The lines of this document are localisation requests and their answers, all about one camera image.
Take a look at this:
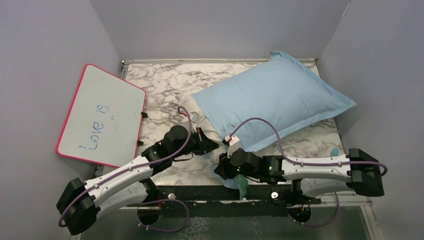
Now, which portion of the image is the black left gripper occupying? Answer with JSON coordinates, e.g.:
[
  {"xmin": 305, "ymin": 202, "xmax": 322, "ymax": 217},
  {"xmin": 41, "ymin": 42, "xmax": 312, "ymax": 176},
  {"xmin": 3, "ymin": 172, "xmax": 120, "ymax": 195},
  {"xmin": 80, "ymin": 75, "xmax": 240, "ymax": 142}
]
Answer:
[{"xmin": 171, "ymin": 126, "xmax": 218, "ymax": 159}]

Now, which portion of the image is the light blue pillowcase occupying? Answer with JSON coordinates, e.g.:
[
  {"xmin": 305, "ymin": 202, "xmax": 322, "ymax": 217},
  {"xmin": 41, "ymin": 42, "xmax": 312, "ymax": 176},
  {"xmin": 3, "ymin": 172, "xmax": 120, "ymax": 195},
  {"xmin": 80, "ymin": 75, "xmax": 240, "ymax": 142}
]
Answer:
[{"xmin": 190, "ymin": 51, "xmax": 356, "ymax": 152}]

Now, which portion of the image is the white pillow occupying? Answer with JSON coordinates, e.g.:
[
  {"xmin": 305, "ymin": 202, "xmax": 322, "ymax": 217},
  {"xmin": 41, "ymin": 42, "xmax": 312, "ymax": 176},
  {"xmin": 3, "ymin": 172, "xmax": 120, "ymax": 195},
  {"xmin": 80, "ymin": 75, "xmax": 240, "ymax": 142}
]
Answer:
[{"xmin": 179, "ymin": 95, "xmax": 223, "ymax": 145}]

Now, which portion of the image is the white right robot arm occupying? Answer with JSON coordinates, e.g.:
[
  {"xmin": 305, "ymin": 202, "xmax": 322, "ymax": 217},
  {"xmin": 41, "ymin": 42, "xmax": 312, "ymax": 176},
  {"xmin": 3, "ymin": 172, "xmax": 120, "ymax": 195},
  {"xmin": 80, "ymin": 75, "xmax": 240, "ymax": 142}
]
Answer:
[{"xmin": 214, "ymin": 148, "xmax": 385, "ymax": 204}]

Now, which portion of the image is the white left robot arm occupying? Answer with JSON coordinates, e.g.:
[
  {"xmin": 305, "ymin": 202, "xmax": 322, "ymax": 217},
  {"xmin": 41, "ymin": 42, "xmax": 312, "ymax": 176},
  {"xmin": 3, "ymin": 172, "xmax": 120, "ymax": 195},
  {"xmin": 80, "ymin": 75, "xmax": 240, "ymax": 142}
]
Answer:
[{"xmin": 56, "ymin": 125, "xmax": 219, "ymax": 236}]

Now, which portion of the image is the green patterned cloth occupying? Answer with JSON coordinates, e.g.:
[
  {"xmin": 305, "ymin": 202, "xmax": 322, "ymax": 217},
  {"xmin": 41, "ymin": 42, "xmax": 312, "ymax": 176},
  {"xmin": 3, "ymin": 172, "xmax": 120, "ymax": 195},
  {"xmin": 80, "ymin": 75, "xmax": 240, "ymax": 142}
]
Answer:
[{"xmin": 234, "ymin": 174, "xmax": 249, "ymax": 200}]

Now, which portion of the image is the pink framed whiteboard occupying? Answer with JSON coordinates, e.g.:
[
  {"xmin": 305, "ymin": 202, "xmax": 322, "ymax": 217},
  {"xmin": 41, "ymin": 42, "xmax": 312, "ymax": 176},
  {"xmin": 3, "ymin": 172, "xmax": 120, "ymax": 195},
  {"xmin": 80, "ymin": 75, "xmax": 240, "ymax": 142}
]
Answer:
[{"xmin": 55, "ymin": 64, "xmax": 147, "ymax": 168}]

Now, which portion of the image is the blue white small packet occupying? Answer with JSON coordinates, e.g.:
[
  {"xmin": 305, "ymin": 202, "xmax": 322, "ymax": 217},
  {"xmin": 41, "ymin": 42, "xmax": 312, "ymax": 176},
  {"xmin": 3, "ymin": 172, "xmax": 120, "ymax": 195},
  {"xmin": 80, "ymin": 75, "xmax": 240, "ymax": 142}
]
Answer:
[{"xmin": 323, "ymin": 144, "xmax": 344, "ymax": 158}]

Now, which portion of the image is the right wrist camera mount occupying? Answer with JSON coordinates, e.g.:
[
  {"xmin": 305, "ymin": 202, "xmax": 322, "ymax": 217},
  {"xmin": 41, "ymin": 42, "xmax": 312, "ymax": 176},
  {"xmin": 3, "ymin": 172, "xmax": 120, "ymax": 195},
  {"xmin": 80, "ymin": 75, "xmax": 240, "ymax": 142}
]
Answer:
[{"xmin": 223, "ymin": 134, "xmax": 241, "ymax": 158}]

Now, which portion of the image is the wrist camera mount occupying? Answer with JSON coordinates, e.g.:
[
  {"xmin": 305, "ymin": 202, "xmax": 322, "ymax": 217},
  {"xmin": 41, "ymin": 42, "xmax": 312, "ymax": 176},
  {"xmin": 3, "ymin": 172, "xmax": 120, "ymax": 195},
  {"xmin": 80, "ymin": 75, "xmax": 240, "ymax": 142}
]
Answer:
[
  {"xmin": 223, "ymin": 134, "xmax": 241, "ymax": 158},
  {"xmin": 189, "ymin": 111, "xmax": 202, "ymax": 125}
]

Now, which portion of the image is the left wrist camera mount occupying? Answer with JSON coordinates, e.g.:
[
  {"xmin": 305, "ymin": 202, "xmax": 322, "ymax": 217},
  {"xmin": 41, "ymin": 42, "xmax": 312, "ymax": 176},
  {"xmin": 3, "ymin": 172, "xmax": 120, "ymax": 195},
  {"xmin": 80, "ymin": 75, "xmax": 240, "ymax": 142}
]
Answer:
[{"xmin": 189, "ymin": 111, "xmax": 202, "ymax": 125}]

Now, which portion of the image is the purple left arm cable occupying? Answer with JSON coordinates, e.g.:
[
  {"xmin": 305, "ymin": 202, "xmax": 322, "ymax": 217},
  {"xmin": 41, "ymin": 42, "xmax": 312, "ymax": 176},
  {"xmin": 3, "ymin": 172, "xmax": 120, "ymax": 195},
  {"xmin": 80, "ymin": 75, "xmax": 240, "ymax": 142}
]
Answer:
[{"xmin": 57, "ymin": 105, "xmax": 194, "ymax": 228}]

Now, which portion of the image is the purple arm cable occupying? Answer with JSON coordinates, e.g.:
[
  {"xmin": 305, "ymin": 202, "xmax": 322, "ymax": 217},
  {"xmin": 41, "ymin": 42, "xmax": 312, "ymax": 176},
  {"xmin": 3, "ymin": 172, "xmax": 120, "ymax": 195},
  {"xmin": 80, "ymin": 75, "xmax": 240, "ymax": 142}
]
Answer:
[
  {"xmin": 57, "ymin": 105, "xmax": 194, "ymax": 228},
  {"xmin": 228, "ymin": 117, "xmax": 388, "ymax": 177}
]

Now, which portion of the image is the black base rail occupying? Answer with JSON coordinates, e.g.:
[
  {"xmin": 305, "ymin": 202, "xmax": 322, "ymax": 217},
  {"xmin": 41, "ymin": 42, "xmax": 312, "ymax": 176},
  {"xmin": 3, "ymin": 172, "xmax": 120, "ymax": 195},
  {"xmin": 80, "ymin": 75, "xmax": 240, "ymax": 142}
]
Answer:
[{"xmin": 137, "ymin": 184, "xmax": 321, "ymax": 219}]

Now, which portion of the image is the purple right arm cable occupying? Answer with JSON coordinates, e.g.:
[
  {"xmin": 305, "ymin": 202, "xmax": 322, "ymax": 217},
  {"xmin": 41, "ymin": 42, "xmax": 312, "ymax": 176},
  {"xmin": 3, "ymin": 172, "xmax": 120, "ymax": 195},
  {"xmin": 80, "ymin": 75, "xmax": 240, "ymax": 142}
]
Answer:
[{"xmin": 228, "ymin": 117, "xmax": 388, "ymax": 177}]

